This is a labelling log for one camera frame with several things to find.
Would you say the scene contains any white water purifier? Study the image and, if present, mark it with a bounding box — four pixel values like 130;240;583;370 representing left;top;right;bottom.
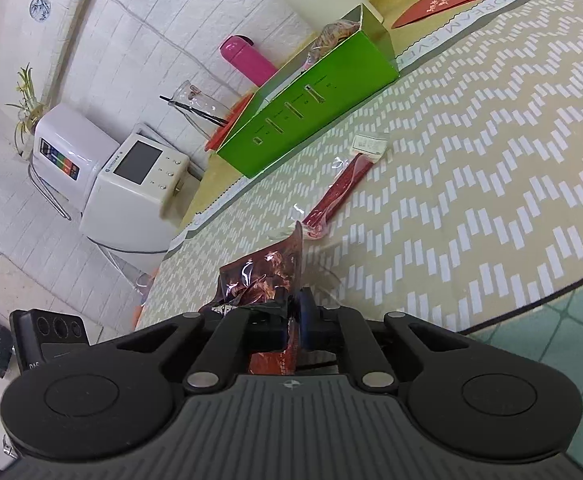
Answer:
30;105;123;197

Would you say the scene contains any small white sachet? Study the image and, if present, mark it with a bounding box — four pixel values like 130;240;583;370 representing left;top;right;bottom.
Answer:
349;131;390;157

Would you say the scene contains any potted green plant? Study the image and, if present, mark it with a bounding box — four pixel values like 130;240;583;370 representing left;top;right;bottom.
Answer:
6;62;48;157

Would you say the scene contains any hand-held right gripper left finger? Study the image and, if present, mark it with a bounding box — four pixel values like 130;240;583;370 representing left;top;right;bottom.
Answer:
114;305;292;394

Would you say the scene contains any green cardboard box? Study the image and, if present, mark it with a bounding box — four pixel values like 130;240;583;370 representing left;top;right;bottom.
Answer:
215;3;401;179

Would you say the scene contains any black chopstick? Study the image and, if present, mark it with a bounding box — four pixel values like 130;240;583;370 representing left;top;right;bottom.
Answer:
169;101;230;126
160;94;228;122

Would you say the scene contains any red striped snack packet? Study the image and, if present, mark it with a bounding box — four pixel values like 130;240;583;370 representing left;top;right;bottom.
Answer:
307;21;361;64

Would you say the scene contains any pink thermos bottle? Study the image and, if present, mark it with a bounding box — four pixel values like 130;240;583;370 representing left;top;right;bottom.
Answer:
220;35;279;86

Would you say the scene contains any brown snack packet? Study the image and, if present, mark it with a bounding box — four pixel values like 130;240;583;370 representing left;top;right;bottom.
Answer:
199;220;305;377

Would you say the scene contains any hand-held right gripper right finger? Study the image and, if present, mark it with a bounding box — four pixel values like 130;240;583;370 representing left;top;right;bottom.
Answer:
294;287;473;392

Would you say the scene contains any white appliance with screen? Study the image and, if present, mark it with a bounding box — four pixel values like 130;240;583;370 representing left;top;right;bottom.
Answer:
79;122;191;254

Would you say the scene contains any long red snack packet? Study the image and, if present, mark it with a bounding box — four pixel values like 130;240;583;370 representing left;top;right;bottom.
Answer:
294;152;378;241

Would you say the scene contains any glass carafe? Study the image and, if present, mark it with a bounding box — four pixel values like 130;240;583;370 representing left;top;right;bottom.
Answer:
169;80;233;141

